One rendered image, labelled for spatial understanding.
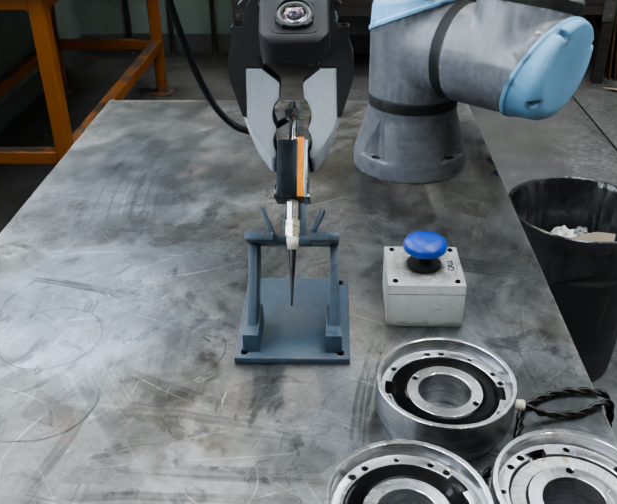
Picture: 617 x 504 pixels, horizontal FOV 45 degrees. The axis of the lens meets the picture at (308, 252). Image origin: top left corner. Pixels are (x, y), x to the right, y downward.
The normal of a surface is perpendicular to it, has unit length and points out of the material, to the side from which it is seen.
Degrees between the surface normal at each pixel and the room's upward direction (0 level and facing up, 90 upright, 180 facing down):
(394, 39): 87
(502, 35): 74
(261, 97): 90
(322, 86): 90
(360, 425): 0
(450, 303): 90
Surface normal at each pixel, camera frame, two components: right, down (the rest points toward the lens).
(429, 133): 0.21, 0.21
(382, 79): -0.75, 0.34
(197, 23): -0.04, 0.51
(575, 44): 0.69, 0.46
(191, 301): -0.01, -0.86
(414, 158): -0.04, 0.22
